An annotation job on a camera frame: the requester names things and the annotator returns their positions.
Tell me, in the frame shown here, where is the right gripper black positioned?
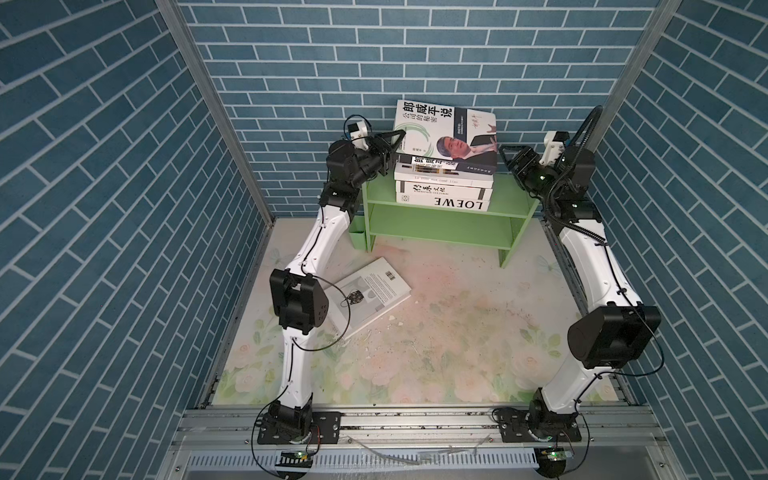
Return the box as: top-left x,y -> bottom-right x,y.
500,146 -> 562,205

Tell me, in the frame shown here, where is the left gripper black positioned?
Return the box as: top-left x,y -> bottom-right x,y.
345,130 -> 401,192

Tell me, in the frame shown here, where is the white booklet with brown bars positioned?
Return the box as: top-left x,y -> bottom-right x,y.
394,163 -> 494,188

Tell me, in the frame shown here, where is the white-backed heritage culture book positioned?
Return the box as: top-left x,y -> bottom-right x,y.
395,180 -> 493,200

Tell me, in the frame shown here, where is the Chinese book with man portrait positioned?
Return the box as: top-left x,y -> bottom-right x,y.
394,100 -> 498,175

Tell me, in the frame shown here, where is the white Loewe Foundation book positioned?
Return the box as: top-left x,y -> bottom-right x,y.
395,192 -> 490,212

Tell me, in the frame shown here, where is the white magazine with handbag photo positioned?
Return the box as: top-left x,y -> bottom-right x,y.
325,257 -> 411,340

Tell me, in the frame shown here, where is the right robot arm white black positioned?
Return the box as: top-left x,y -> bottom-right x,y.
500,145 -> 662,425

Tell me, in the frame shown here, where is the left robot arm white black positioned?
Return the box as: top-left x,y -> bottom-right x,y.
269,130 -> 406,422

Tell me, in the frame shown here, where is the green two-tier shelf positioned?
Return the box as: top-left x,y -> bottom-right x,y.
348,174 -> 539,268

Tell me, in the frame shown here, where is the right circuit board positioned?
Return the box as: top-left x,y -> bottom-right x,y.
535,448 -> 570,469

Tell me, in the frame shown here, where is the circuit board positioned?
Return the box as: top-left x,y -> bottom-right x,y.
535,448 -> 570,469
275,451 -> 314,472

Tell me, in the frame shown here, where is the left circuit board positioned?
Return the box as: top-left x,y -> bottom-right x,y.
275,451 -> 314,472

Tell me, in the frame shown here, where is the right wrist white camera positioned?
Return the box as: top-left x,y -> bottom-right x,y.
539,131 -> 570,166

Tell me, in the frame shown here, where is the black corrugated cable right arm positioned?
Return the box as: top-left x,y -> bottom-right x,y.
542,104 -> 607,241

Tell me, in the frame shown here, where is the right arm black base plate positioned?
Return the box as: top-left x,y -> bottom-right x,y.
491,407 -> 582,443

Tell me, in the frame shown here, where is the aluminium front rail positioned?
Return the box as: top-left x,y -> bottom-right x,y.
171,403 -> 667,451

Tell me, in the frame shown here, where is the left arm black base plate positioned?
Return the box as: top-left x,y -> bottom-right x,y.
256,407 -> 342,446

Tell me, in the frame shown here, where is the white slotted cable duct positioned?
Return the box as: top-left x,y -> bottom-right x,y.
186,447 -> 539,473

